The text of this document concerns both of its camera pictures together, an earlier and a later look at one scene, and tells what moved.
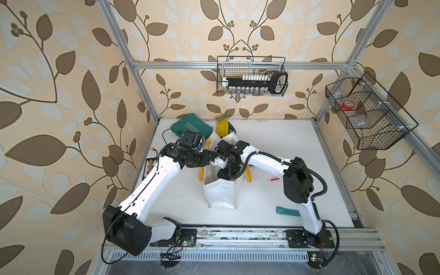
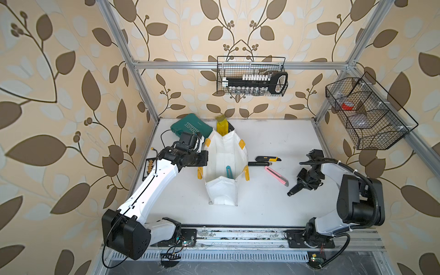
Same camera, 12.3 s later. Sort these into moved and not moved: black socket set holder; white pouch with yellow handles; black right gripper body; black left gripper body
Moved: black right gripper body
Not moved: black left gripper body; white pouch with yellow handles; black socket set holder
